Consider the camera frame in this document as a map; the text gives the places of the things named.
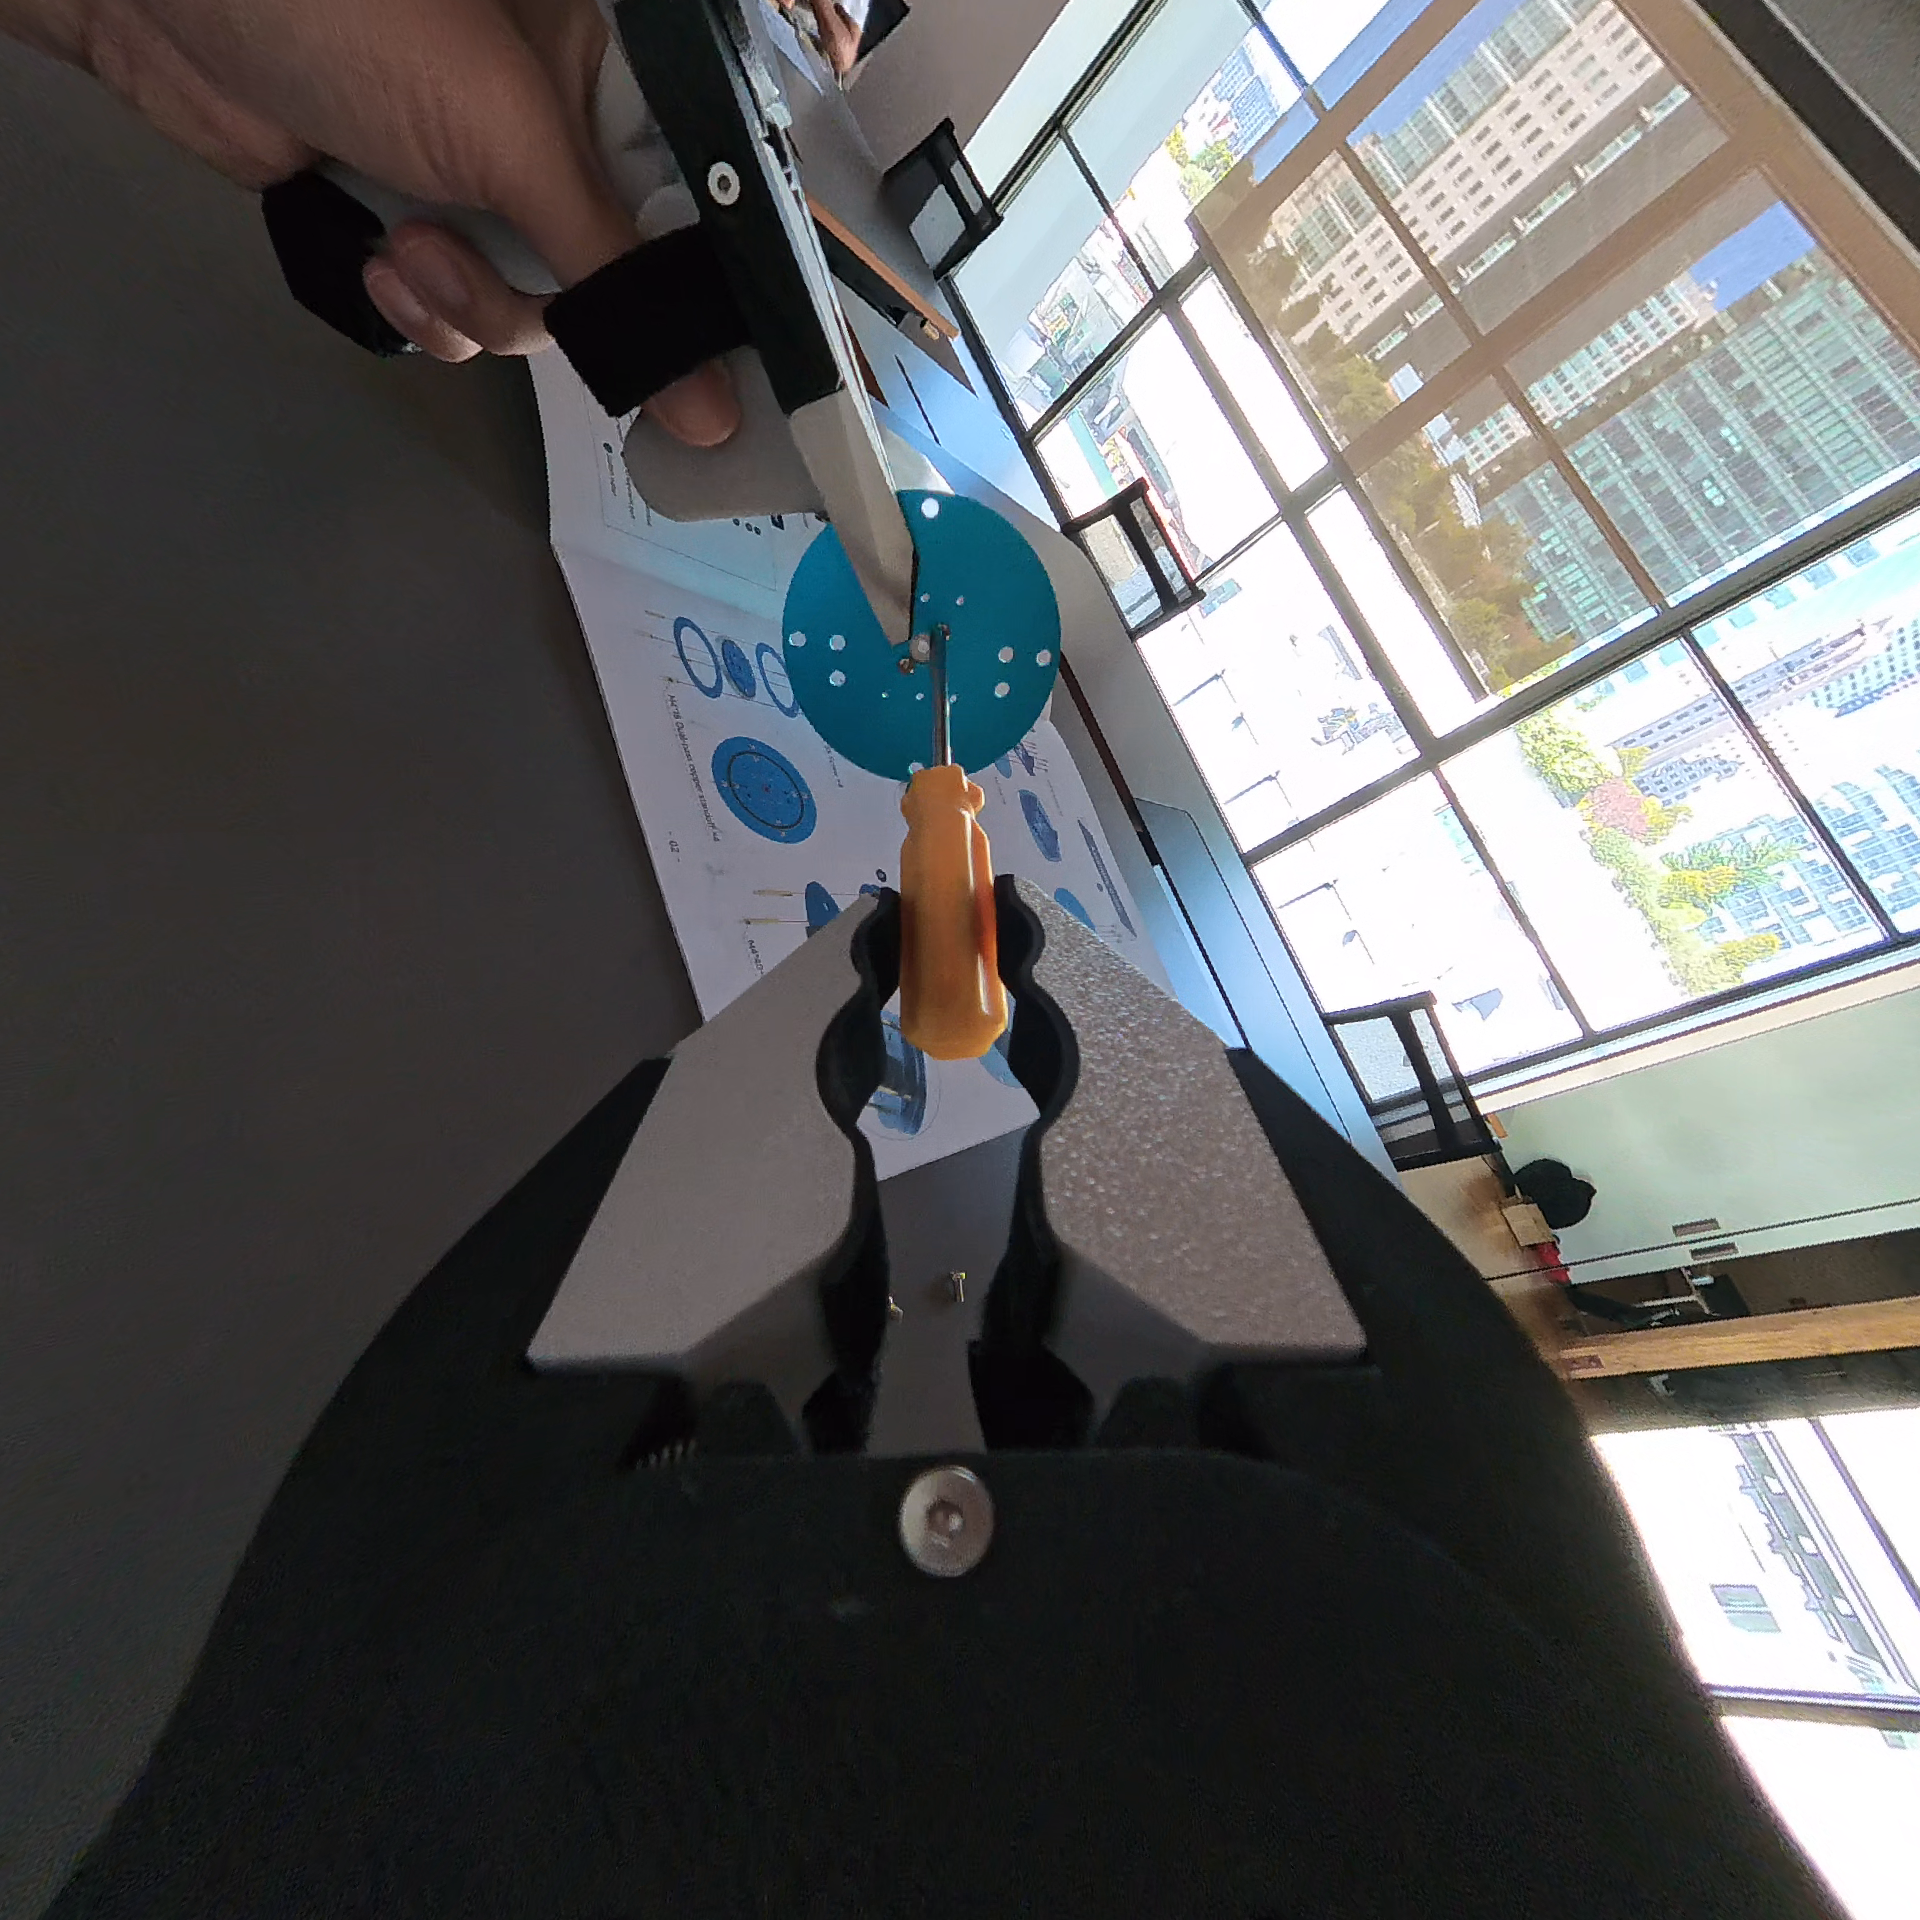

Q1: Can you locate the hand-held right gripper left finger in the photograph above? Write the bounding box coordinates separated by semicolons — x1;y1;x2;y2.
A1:
531;887;908;1416

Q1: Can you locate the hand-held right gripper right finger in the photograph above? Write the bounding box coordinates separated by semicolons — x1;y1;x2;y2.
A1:
995;887;1370;1416

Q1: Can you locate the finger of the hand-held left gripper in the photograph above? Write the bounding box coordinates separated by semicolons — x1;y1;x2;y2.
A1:
789;393;916;645
622;415;855;527

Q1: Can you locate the small blue round plate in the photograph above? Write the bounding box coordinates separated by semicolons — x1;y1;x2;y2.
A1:
781;490;1065;780

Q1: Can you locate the yellow handled screwdriver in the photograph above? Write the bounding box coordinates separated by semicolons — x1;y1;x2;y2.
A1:
893;625;1014;1067

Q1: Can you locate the person's left hand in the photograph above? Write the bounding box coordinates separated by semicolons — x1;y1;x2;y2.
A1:
0;0;752;449

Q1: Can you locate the printed instruction booklet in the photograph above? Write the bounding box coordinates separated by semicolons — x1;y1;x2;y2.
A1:
535;347;1219;1155

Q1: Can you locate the black backpack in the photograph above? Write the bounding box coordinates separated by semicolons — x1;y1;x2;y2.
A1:
1500;1155;1599;1236

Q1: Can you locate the large glass window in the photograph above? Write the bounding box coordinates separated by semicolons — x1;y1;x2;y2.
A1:
958;0;1920;1114

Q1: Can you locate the black frame chair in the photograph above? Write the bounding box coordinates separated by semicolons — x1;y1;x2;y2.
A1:
1057;473;1200;627
1321;989;1491;1165
884;121;1004;277

